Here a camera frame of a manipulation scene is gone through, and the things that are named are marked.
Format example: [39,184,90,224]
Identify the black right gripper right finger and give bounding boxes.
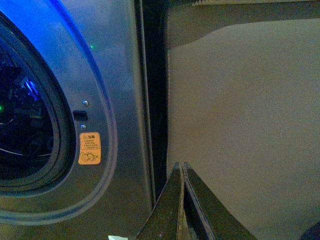
[183,163,256,240]

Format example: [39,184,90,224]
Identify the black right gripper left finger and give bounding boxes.
[136,162,184,240]

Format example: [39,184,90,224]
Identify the steel washing machine drum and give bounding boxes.
[0,42,54,166]

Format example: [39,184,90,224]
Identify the grey front-load washing machine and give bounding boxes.
[0,0,156,240]

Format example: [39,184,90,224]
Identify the orange warning sticker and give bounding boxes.
[78,132,102,165]

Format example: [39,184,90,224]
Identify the black rubber door gasket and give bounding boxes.
[0,15,75,197]

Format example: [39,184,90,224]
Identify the lower latch screw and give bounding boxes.
[80,124,87,130]

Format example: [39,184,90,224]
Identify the latch screw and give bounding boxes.
[80,124,87,130]
[82,100,90,107]

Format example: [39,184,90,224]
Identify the upper latch screw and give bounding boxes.
[82,100,90,107]

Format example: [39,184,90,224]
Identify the white side cabinet panel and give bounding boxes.
[166,0,320,240]

